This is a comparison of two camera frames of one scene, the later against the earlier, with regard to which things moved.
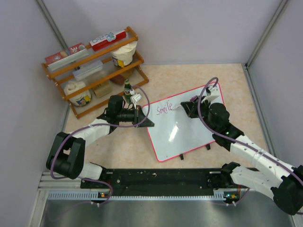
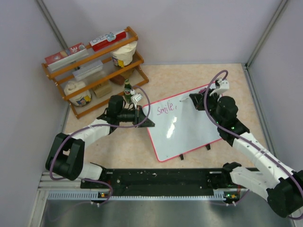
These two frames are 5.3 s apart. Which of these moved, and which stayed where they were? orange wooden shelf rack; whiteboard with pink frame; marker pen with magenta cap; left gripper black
Moved: marker pen with magenta cap
Stayed: left gripper black; orange wooden shelf rack; whiteboard with pink frame
